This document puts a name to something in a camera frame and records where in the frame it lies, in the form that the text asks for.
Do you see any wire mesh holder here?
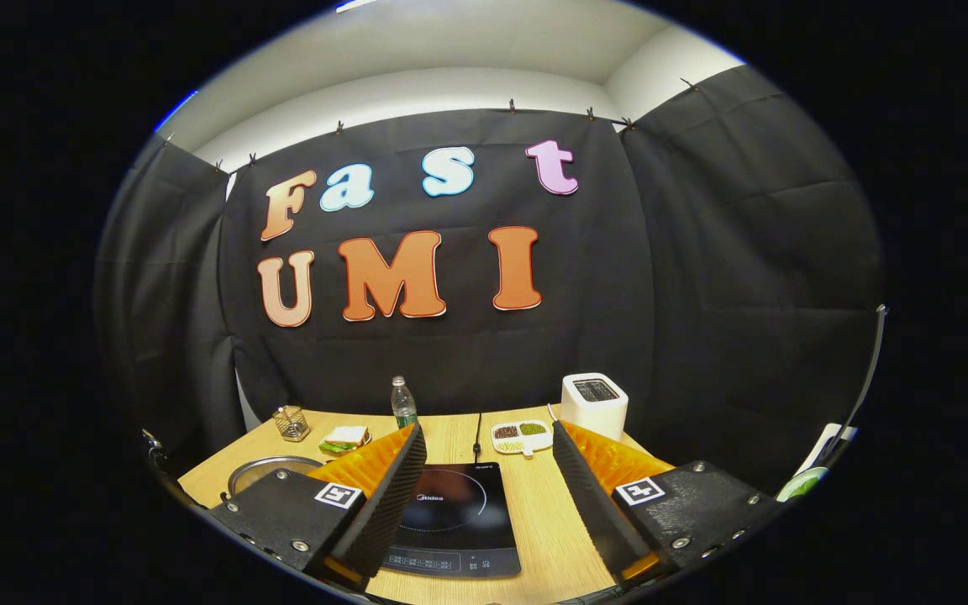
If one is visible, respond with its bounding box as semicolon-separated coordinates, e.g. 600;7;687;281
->
271;405;312;443

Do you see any white toaster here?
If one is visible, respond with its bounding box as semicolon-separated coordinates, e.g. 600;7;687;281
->
560;372;630;442

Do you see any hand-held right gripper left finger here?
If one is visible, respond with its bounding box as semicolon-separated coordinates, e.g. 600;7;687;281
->
208;423;429;589

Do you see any stainless steel pot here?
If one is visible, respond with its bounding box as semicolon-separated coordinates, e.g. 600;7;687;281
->
227;455;327;498

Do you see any white divided bean dish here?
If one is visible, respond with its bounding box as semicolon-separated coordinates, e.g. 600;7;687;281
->
491;419;555;458

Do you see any black backdrop cloth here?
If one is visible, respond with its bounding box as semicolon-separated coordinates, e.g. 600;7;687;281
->
93;66;886;497

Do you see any clear water bottle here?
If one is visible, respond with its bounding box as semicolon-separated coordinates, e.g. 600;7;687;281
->
390;375;418;430

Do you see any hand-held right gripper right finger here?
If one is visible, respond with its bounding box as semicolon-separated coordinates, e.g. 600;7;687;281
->
551;419;787;589

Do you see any sandwich on plate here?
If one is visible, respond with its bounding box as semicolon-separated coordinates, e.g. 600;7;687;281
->
318;425;373;457

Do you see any black induction cooktop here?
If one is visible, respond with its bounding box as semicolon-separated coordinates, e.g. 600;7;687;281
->
381;461;523;579

